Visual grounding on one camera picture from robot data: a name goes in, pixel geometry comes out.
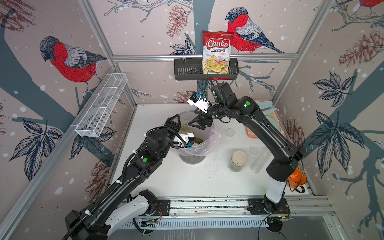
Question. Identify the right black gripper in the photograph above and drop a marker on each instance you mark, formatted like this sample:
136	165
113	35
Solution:
202	117

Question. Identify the short clear bean jar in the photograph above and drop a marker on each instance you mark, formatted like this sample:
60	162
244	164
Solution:
185	128

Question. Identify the clear jar lid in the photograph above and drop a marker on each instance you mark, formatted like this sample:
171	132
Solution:
254	151
230	132

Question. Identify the tall clear bean jar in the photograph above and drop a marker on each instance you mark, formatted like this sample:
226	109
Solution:
260	160

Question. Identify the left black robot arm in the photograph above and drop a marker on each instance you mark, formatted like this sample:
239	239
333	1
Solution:
106	214

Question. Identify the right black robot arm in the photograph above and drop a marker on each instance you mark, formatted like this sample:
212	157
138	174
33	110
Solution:
247	112

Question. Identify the mung beans in bin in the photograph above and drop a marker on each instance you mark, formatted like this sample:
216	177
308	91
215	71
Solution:
198	140

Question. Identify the mesh waste bin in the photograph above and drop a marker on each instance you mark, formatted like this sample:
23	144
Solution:
193	160

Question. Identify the beige lidded bean jar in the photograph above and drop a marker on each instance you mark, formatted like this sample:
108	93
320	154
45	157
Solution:
238	160

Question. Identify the teal folded cloth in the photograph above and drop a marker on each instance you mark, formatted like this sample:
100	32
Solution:
267	107

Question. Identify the teal plate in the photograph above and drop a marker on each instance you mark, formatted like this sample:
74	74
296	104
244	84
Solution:
275	123

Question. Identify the red Chuba chips bag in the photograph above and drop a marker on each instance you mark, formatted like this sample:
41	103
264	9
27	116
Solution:
217	48

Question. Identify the orange mug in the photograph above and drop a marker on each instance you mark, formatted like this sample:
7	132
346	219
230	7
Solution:
296	181

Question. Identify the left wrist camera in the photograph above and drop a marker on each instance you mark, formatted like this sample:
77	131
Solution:
186	140

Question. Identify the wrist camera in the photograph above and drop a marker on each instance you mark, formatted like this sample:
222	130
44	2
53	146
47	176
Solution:
199	101
186	140

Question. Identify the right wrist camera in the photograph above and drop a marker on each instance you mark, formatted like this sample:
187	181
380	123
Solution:
199	101

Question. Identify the black wall basket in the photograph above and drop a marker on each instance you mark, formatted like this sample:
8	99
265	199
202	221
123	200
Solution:
192	70

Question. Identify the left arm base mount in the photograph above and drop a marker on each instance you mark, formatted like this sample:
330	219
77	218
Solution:
161	208

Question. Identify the white wire mesh shelf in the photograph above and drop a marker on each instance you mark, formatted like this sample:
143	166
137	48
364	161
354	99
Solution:
98	113

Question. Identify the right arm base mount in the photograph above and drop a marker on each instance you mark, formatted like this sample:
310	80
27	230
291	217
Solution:
259	206

